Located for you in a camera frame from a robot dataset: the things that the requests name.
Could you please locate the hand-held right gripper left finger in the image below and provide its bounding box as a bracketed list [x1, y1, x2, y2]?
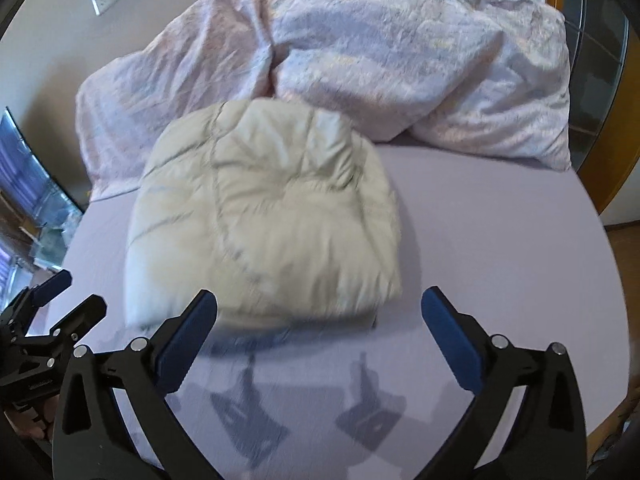
[52, 289, 218, 480]

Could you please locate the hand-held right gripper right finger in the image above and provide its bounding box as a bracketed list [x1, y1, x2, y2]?
[421, 286, 588, 480]

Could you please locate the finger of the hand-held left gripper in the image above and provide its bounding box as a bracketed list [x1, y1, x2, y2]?
[47, 294, 109, 347]
[5, 269, 72, 322]

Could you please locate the beige puffer jacket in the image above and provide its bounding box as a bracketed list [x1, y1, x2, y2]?
[124, 97, 405, 333]

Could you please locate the person's left hand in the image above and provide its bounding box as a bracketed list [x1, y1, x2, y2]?
[4, 397, 57, 445]

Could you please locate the television cabinet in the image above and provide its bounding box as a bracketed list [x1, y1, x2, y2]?
[20, 205, 83, 273]

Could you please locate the bed with lilac sheet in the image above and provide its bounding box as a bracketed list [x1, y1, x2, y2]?
[30, 145, 626, 480]

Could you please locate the black television screen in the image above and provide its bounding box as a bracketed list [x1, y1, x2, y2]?
[0, 106, 85, 221]

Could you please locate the floral lilac duvet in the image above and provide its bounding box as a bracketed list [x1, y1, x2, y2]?
[75, 0, 573, 203]

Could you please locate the glass paned door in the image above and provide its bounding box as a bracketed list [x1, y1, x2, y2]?
[556, 0, 629, 171]

